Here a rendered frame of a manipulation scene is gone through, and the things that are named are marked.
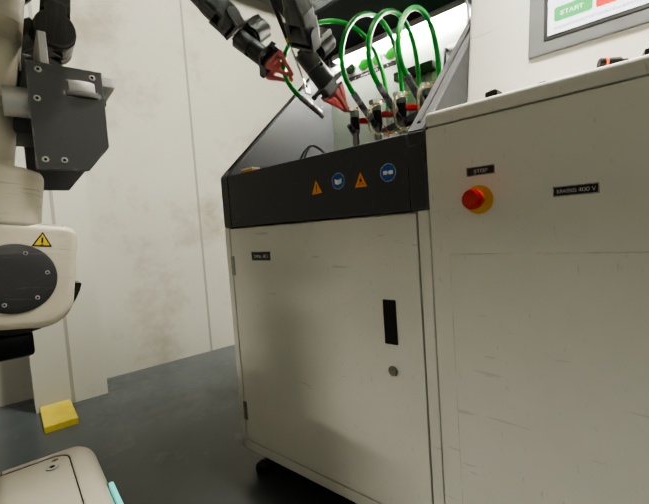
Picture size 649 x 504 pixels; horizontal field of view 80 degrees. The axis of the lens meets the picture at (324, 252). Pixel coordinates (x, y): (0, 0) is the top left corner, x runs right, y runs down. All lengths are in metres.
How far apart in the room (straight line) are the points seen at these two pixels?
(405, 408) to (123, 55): 2.46
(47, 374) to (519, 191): 2.13
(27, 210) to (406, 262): 0.67
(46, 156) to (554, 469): 0.97
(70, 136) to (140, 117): 1.96
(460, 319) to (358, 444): 0.44
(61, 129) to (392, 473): 0.95
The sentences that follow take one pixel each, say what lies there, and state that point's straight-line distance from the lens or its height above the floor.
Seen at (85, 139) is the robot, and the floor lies 0.93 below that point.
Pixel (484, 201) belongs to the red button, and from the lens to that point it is 0.76.
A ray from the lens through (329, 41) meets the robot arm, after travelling 1.24.
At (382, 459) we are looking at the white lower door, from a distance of 1.04.
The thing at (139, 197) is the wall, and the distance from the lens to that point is 2.59.
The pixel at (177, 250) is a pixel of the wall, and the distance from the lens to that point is 2.64.
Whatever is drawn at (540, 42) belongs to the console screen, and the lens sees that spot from 1.07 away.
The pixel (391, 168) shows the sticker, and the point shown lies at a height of 0.88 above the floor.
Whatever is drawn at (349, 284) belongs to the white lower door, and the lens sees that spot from 0.93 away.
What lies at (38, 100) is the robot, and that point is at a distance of 0.75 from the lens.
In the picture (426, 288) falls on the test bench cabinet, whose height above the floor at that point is 0.63.
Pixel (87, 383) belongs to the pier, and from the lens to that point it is 2.37.
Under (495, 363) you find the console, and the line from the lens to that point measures 0.81.
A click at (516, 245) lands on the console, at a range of 0.75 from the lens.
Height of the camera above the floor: 0.77
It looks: 3 degrees down
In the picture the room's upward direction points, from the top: 4 degrees counter-clockwise
